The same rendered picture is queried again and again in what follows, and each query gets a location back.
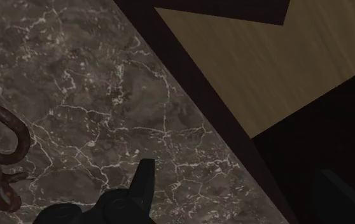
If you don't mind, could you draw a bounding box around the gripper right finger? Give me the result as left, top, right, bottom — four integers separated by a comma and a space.
311, 169, 355, 224

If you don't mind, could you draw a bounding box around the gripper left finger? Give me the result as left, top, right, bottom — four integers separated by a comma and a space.
32, 158, 157, 224

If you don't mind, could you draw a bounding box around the brown coiled snake figure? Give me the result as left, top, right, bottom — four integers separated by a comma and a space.
0, 101, 32, 214

